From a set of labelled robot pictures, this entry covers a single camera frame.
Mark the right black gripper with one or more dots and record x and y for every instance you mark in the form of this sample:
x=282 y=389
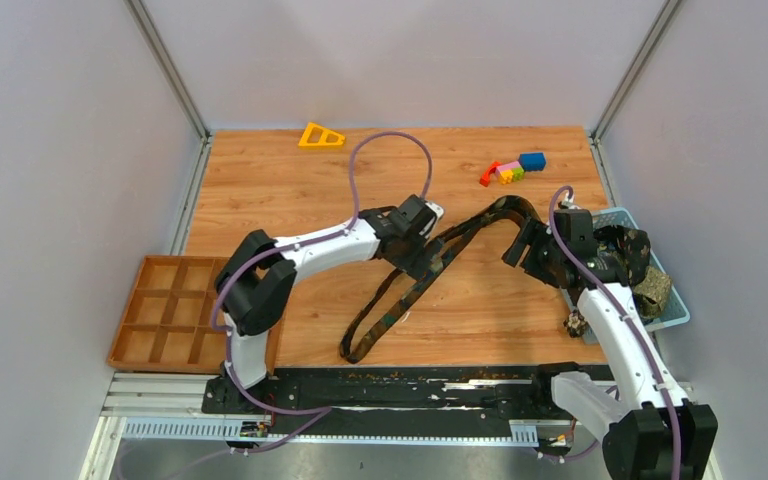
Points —
x=532 y=233

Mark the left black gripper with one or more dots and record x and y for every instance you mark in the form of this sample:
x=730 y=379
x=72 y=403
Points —
x=417 y=265

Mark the blue green brown tie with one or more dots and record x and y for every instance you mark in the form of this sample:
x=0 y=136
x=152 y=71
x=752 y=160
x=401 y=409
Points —
x=441 y=251

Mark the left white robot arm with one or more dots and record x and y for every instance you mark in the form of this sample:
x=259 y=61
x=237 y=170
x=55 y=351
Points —
x=254 y=286

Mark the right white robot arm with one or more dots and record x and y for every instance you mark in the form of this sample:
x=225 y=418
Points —
x=651 y=430

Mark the colourful toy brick assembly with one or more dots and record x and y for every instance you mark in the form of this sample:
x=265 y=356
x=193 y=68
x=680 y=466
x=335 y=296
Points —
x=514 y=171

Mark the floral tie end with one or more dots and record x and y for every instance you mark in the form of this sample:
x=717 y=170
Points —
x=575 y=324

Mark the dark floral tie in basket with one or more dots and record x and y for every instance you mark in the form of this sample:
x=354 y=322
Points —
x=631 y=245

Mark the olive patterned rolled tie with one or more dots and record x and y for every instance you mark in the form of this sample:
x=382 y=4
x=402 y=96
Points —
x=652 y=294

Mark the yellow triangular plastic block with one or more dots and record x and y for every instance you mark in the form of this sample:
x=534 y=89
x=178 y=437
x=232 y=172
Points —
x=318 y=137

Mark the wooden compartment tray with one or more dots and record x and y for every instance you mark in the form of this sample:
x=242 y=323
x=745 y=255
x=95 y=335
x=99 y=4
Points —
x=165 y=325

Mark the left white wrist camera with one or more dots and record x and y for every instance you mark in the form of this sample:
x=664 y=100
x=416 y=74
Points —
x=430 y=215

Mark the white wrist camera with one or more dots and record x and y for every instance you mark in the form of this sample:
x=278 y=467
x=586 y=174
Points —
x=430 y=215
x=566 y=199

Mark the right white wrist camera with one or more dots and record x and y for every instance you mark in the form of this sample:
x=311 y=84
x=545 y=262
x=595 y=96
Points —
x=566 y=199

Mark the aluminium frame rails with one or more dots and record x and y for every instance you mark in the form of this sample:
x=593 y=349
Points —
x=209 y=407

